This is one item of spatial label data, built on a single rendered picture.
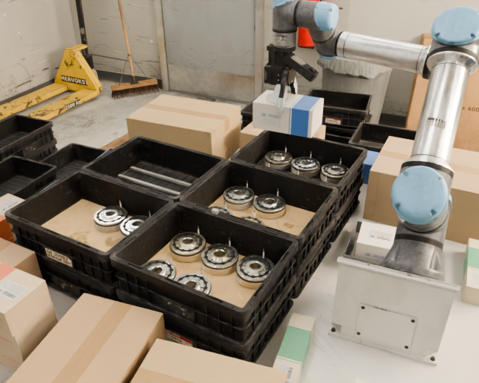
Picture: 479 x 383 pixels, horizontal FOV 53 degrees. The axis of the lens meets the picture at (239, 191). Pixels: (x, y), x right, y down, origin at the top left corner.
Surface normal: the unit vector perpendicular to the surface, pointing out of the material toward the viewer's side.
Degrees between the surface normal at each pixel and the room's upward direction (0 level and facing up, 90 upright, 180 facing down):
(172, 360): 0
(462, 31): 36
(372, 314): 90
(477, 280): 0
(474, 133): 72
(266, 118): 90
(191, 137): 90
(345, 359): 0
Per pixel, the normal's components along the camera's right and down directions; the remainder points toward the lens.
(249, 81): -0.42, 0.48
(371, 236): -0.01, -0.85
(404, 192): -0.42, -0.18
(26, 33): 0.91, 0.22
